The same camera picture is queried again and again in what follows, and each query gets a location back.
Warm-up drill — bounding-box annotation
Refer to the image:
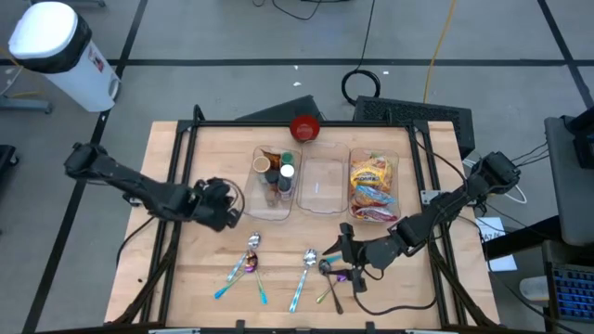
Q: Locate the black wheeled base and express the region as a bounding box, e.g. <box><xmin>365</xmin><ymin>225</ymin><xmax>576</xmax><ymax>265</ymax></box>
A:
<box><xmin>0</xmin><ymin>144</ymin><xmax>19</xmax><ymax>169</ymax></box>

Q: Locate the purple-bowled iridescent spoon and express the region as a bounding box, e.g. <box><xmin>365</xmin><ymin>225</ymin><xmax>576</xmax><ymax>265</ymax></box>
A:
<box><xmin>316</xmin><ymin>273</ymin><xmax>349</xmax><ymax>305</ymax></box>

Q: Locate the iridescent spoon blue handle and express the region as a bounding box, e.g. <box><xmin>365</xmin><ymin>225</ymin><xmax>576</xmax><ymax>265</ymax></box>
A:
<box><xmin>213</xmin><ymin>259</ymin><xmax>259</xmax><ymax>301</ymax></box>

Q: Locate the black spoon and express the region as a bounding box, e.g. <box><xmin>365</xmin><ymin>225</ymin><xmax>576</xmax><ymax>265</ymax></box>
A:
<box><xmin>317</xmin><ymin>258</ymin><xmax>345</xmax><ymax>315</ymax></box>

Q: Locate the grey metal base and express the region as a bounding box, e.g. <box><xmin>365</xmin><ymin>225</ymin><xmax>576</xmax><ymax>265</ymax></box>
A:
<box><xmin>0</xmin><ymin>95</ymin><xmax>55</xmax><ymax>115</ymax></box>

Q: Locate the blue ramen packet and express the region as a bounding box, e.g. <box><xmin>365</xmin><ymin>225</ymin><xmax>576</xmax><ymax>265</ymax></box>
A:
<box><xmin>355</xmin><ymin>185</ymin><xmax>398</xmax><ymax>205</ymax></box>

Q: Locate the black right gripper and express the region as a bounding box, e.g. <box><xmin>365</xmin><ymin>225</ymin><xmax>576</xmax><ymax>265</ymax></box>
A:
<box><xmin>322</xmin><ymin>222</ymin><xmax>401</xmax><ymax>295</ymax></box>

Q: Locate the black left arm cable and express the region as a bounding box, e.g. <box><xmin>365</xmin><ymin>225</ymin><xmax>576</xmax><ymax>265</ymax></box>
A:
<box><xmin>221</xmin><ymin>177</ymin><xmax>247</xmax><ymax>219</ymax></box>

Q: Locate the white paper sheet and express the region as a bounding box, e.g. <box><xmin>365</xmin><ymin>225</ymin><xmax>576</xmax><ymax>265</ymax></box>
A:
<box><xmin>473</xmin><ymin>216</ymin><xmax>519</xmax><ymax>273</ymax></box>

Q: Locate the silver spoon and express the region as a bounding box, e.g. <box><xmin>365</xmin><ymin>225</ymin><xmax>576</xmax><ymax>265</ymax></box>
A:
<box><xmin>226</xmin><ymin>231</ymin><xmax>263</xmax><ymax>283</ymax></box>

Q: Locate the brown taco mix packet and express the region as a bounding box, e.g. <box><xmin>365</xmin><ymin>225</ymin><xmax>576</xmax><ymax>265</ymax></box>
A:
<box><xmin>262</xmin><ymin>148</ymin><xmax>283</xmax><ymax>171</ymax></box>

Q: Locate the yellow ramen packet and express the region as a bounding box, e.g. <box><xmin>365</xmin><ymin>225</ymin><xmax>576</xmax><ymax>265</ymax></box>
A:
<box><xmin>350</xmin><ymin>164</ymin><xmax>394</xmax><ymax>191</ymax></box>

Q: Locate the red lacquer bowl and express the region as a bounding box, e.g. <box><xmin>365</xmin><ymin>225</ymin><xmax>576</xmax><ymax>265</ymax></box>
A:
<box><xmin>289</xmin><ymin>114</ymin><xmax>322</xmax><ymax>144</ymax></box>

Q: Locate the white trash can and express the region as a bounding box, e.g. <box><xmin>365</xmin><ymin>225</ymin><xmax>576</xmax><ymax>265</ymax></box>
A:
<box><xmin>7</xmin><ymin>0</ymin><xmax>122</xmax><ymax>113</ymax></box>

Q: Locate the clear plastic bin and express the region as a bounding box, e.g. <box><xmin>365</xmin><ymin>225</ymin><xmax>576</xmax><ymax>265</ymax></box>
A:
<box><xmin>346</xmin><ymin>147</ymin><xmax>401</xmax><ymax>224</ymax></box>
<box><xmin>242</xmin><ymin>144</ymin><xmax>303</xmax><ymax>222</ymax></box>
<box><xmin>295</xmin><ymin>141</ymin><xmax>351</xmax><ymax>215</ymax></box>

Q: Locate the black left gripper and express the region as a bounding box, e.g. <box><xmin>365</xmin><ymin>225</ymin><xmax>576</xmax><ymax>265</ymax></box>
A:
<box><xmin>190</xmin><ymin>176</ymin><xmax>242</xmax><ymax>233</ymax></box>

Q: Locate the orange ramen packet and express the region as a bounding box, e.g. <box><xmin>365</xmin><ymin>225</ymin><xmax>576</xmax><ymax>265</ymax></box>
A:
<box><xmin>352</xmin><ymin>156</ymin><xmax>389</xmax><ymax>171</ymax></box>

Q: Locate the spoon teal white patterned handle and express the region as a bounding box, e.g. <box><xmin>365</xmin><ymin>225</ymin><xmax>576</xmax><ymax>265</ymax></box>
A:
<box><xmin>288</xmin><ymin>248</ymin><xmax>318</xmax><ymax>315</ymax></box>

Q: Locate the yellow cable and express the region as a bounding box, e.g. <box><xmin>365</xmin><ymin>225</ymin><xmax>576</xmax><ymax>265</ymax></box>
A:
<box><xmin>421</xmin><ymin>0</ymin><xmax>458</xmax><ymax>104</ymax></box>

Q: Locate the black electronic device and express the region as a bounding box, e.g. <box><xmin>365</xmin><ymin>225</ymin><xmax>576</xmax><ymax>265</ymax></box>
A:
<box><xmin>561</xmin><ymin>106</ymin><xmax>594</xmax><ymax>171</ymax></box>

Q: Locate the backlit keyboard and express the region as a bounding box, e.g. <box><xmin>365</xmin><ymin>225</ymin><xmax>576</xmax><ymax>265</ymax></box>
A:
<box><xmin>549</xmin><ymin>263</ymin><xmax>594</xmax><ymax>324</ymax></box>

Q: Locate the white cable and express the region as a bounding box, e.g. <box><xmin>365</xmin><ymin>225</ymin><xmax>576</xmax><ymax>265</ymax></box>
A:
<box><xmin>463</xmin><ymin>157</ymin><xmax>529</xmax><ymax>205</ymax></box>

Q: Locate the red ramen packet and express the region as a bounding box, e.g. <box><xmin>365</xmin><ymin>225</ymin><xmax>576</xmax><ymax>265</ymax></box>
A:
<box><xmin>352</xmin><ymin>203</ymin><xmax>400</xmax><ymax>223</ymax></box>

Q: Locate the black desk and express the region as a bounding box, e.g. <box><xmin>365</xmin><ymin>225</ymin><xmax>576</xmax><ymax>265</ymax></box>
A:
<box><xmin>482</xmin><ymin>215</ymin><xmax>594</xmax><ymax>334</ymax></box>

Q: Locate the white computer mouse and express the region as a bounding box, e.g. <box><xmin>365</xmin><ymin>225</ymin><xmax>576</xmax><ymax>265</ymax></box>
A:
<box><xmin>518</xmin><ymin>276</ymin><xmax>551</xmax><ymax>302</ymax></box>

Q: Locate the black flat panel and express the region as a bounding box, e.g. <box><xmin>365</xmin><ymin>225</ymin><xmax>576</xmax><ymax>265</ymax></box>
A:
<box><xmin>235</xmin><ymin>95</ymin><xmax>326</xmax><ymax>122</ymax></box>

